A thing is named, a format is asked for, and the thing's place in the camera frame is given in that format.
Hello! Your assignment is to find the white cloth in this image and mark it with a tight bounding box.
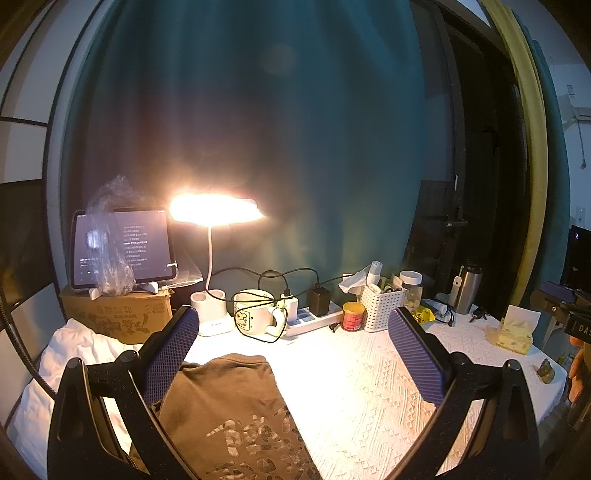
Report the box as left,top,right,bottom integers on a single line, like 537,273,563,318
6,316,144,480

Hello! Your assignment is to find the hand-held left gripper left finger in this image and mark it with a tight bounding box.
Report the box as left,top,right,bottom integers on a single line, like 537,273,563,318
47,305,200,480

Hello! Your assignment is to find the yellow green curtain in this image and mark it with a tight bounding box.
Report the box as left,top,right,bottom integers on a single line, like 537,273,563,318
480,0,550,319

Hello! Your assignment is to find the black braided cable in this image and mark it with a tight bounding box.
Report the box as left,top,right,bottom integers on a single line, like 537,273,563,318
0,286,61,398

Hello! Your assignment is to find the white desk lamp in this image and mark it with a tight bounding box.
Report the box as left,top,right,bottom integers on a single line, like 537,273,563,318
168,194,266,337

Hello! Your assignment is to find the white tube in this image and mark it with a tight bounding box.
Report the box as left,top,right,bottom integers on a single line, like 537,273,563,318
422,298,458,326

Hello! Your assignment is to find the black charger cable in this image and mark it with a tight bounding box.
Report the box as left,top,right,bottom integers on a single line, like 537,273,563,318
210,268,345,291

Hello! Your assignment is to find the white textured tablecloth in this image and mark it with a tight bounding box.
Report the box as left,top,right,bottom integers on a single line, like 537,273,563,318
180,314,568,480

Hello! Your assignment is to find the olive brown printed t-shirt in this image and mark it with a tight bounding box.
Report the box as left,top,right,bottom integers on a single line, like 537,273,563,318
129,353,324,480

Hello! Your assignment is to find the clear plastic bag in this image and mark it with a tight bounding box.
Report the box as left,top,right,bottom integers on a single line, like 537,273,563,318
85,174,141,296

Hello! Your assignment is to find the black charger adapter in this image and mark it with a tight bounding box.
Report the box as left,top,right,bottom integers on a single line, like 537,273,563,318
308,287,331,317

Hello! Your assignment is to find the red can yellow lid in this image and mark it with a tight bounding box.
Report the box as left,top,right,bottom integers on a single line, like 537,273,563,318
342,302,365,332

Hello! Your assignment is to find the crumpled white tissue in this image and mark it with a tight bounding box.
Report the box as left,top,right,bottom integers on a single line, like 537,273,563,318
339,272,370,296

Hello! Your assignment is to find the cardboard box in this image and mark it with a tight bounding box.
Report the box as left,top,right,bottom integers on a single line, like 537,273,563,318
59,284,174,344

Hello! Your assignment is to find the white power strip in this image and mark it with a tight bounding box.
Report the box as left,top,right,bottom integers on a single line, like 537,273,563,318
284,307,345,337

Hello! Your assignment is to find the person's right hand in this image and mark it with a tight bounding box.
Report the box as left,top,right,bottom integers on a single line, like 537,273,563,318
567,336,589,402

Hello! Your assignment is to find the black usb cable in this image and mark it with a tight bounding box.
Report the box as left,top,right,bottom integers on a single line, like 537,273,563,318
233,270,291,343

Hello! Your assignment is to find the dark monitor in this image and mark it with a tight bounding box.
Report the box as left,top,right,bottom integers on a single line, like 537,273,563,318
561,224,591,291

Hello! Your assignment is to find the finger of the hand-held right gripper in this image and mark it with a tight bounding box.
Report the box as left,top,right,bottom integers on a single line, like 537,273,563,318
530,281,580,319

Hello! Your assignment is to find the cream bear mug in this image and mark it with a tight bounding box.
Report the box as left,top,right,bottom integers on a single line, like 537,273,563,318
233,288,288,343

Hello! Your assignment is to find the yellow tissue pack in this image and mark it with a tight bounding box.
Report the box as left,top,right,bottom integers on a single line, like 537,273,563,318
490,305,541,356

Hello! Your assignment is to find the white air conditioner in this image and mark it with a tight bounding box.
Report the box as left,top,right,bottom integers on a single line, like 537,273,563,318
561,106,591,127

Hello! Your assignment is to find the white perforated plastic basket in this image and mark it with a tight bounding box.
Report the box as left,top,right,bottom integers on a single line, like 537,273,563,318
359,282,407,333

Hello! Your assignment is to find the tablet computer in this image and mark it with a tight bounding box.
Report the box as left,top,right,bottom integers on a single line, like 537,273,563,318
69,209,178,291

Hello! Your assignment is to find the white tablet stand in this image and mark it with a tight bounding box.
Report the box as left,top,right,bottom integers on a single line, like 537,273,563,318
90,279,160,298

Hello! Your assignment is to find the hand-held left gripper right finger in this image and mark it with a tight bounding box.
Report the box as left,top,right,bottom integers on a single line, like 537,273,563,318
385,305,541,480

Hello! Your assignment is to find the steel thermos bottle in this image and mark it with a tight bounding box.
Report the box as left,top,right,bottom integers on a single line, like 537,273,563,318
453,264,483,315

